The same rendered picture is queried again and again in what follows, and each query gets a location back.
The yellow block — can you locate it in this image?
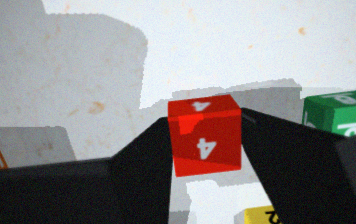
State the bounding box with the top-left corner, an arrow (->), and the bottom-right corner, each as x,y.
244,205 -> 281,224

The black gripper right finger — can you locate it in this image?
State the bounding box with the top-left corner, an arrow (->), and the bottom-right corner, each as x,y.
240,108 -> 356,224

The red block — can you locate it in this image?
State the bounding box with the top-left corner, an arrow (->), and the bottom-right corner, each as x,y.
168,94 -> 241,177

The orange block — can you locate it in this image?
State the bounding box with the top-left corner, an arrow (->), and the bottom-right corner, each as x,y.
0,150 -> 9,169

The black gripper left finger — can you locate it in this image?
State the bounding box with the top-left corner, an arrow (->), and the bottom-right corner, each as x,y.
0,117 -> 173,224

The green block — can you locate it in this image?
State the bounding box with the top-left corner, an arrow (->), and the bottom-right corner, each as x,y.
302,90 -> 356,137

